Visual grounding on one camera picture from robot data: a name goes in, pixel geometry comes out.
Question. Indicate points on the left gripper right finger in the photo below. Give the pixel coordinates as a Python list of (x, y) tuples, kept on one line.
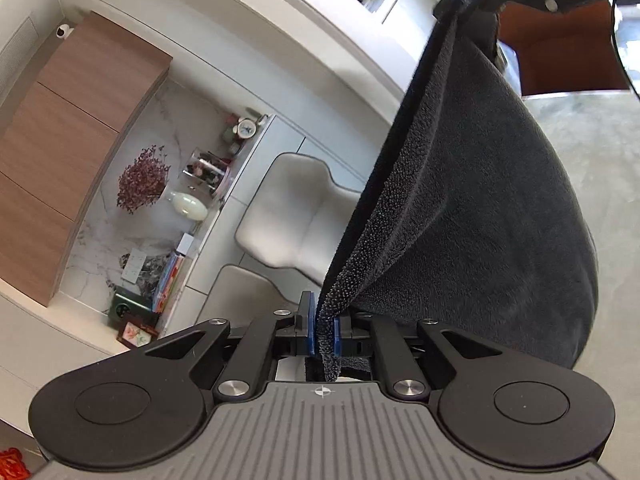
[(341, 334)]

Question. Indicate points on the orange brown chair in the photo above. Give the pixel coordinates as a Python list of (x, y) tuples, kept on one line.
[(570, 52)]

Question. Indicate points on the clear cosmetics organizer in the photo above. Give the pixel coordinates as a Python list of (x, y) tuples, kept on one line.
[(206, 168)]

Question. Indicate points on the small alarm clock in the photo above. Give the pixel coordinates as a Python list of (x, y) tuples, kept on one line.
[(245, 129)]

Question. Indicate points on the wooden wall cabinet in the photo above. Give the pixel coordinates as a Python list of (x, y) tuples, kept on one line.
[(62, 137)]

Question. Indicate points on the beige chair near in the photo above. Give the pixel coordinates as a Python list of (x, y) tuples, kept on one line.
[(297, 217)]

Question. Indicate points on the dried red flower bouquet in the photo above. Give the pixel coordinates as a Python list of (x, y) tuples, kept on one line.
[(143, 181)]

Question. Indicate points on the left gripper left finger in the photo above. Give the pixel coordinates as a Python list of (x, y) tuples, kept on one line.
[(304, 324)]

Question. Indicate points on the stack of books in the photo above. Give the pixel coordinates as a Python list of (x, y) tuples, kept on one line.
[(167, 280)]

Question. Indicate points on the blue and grey towel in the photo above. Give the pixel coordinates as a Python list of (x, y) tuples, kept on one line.
[(468, 216)]

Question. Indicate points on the white vase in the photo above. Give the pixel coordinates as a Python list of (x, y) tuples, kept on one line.
[(187, 205)]

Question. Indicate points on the framed picture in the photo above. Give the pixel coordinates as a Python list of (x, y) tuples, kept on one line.
[(135, 335)]

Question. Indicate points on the dark green box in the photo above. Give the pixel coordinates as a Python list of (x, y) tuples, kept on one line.
[(125, 303)]

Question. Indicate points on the red hanging decoration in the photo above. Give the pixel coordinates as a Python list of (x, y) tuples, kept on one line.
[(12, 466)]

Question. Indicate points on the white security camera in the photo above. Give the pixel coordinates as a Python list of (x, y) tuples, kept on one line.
[(64, 31)]

